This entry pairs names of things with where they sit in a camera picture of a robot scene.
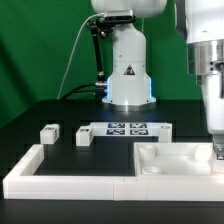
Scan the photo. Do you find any white camera cable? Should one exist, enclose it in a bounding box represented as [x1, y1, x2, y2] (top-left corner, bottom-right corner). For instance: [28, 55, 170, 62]
[57, 12, 106, 100]

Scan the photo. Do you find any grey camera on mount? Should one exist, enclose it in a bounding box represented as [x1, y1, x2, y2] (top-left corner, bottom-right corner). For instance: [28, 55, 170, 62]
[104, 10, 133, 22]

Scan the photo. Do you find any white U-shaped obstacle fence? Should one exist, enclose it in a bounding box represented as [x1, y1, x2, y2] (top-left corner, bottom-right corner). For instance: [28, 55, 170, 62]
[3, 145, 224, 201]

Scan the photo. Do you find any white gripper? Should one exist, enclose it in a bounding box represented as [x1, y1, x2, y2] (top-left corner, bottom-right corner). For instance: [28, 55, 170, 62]
[201, 75, 224, 155]

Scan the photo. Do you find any black cable bundle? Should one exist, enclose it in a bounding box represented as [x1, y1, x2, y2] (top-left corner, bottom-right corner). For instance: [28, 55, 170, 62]
[59, 83, 108, 101]

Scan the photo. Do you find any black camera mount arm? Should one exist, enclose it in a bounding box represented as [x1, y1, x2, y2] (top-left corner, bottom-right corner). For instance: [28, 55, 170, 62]
[87, 17, 113, 87]

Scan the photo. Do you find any green backdrop curtain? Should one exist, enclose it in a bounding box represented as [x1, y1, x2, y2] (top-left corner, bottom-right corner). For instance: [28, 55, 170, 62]
[0, 0, 201, 128]

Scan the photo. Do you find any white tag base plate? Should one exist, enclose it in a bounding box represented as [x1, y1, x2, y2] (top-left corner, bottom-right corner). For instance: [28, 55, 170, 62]
[90, 122, 172, 137]

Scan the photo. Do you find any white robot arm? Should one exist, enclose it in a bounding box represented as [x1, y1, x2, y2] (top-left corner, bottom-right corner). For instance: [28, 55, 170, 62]
[91, 0, 224, 156]

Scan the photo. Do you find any white square tabletop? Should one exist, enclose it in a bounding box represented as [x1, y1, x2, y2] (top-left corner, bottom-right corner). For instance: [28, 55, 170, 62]
[134, 142, 221, 176]

